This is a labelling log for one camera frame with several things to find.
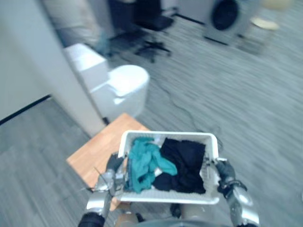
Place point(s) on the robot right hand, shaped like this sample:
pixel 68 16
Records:
pixel 226 170

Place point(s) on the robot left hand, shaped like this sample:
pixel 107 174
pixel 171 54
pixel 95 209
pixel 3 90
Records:
pixel 114 163

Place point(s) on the teal garment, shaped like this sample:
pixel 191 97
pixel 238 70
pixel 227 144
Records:
pixel 142 160

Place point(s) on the black garment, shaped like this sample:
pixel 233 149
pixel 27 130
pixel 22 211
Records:
pixel 184 160

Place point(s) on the white plastic laundry basket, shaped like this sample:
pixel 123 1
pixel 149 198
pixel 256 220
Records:
pixel 165 197

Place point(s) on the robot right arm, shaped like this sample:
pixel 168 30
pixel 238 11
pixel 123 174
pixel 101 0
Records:
pixel 243 205

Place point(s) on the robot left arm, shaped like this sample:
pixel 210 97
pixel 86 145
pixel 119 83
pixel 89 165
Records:
pixel 95 203

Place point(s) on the silver washing machine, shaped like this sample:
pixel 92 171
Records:
pixel 236 21

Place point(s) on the small wooden table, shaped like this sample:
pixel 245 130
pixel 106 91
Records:
pixel 104 146

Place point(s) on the robot right leg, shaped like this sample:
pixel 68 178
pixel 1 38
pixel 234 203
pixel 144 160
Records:
pixel 193 211

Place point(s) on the robot leg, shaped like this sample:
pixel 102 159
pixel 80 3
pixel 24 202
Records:
pixel 125 216
pixel 193 211

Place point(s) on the robot left leg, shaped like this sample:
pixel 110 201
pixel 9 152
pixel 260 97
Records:
pixel 125 216

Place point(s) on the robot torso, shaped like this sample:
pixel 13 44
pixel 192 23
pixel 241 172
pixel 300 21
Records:
pixel 175 223

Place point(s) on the white toilet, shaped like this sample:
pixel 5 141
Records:
pixel 125 82

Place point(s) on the black office chair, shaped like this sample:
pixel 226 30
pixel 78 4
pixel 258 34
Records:
pixel 155 22

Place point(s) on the round yellow side table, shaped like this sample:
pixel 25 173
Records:
pixel 265 23

